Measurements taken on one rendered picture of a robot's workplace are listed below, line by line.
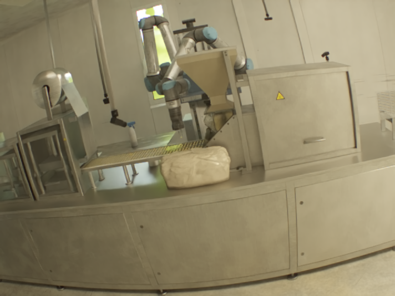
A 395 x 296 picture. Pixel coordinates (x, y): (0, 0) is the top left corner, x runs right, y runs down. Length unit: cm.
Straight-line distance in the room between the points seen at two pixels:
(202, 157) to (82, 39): 334
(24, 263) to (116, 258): 95
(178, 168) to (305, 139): 75
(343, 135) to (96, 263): 182
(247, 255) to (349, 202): 72
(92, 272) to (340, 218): 171
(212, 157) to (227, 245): 52
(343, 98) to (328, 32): 264
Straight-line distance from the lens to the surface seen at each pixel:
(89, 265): 246
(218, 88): 207
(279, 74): 194
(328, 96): 204
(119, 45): 471
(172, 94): 221
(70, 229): 234
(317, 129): 206
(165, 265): 224
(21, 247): 277
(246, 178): 200
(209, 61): 198
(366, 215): 219
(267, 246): 211
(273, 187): 193
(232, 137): 209
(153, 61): 313
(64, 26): 510
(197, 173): 199
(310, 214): 204
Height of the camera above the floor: 154
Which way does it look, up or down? 17 degrees down
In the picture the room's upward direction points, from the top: 12 degrees counter-clockwise
